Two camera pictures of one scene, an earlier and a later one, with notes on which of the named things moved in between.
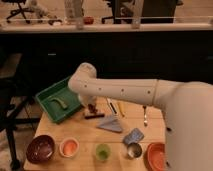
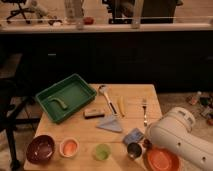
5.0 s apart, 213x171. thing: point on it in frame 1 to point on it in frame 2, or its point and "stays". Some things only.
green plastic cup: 103,151 stays
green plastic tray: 59,101 stays
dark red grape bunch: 92,108 to 147,144
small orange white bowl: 69,147 stays
